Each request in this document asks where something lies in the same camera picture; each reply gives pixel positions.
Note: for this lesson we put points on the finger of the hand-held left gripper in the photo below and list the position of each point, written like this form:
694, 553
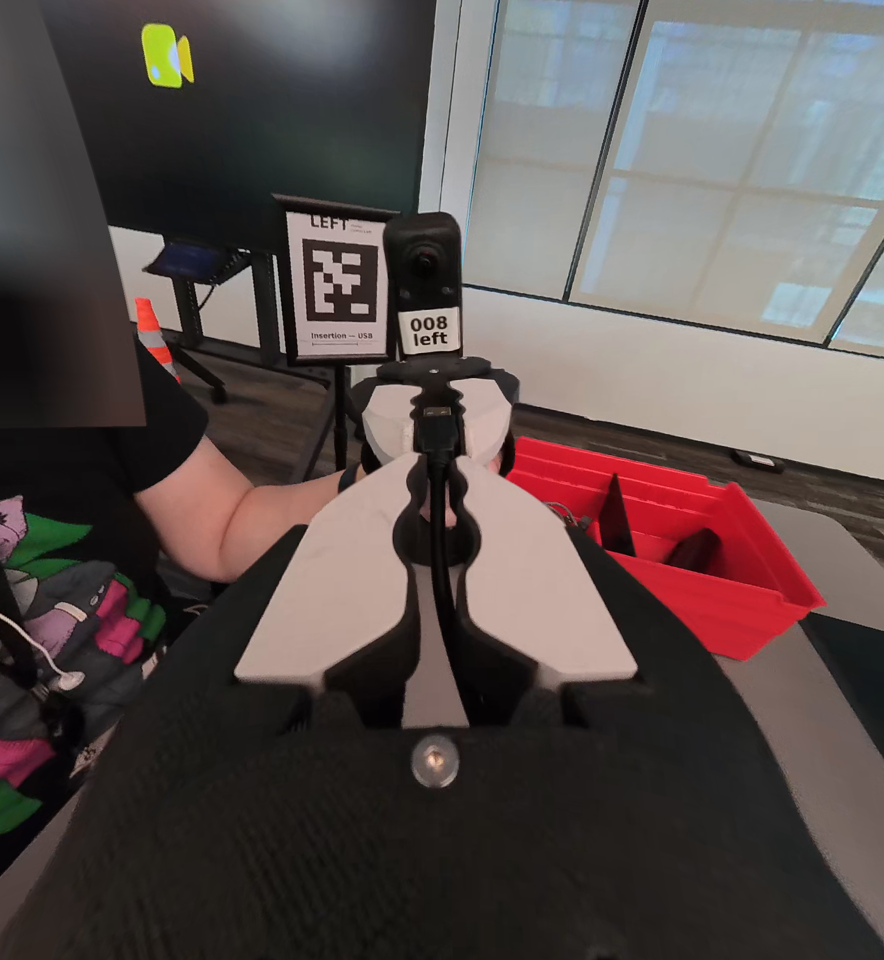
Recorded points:
389, 420
487, 416

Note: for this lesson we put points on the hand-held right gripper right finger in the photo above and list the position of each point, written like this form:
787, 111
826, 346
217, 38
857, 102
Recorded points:
547, 592

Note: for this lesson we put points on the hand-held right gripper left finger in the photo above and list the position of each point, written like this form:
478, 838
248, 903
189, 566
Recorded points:
329, 592

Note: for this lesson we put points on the red plastic bin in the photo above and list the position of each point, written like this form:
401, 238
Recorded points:
712, 592

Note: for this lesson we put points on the person's left forearm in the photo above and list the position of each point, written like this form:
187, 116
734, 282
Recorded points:
261, 517

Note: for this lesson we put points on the black framed tag sign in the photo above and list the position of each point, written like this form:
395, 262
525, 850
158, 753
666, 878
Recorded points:
337, 285

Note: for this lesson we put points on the black bin divider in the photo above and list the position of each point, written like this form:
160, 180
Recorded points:
618, 517

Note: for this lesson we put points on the black tablet floor stand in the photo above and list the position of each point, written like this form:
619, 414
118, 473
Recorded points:
194, 262

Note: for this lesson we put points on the small black floor device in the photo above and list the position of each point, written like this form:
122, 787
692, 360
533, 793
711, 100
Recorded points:
758, 460

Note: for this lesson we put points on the orange traffic cone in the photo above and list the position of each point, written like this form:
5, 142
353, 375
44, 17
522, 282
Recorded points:
153, 337

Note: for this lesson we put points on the person's printed black shirt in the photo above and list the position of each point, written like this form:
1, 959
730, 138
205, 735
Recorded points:
59, 600

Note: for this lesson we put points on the large window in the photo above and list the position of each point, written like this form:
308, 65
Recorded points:
712, 165

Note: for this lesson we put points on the large black wall screen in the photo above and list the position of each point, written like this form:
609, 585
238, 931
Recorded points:
261, 112

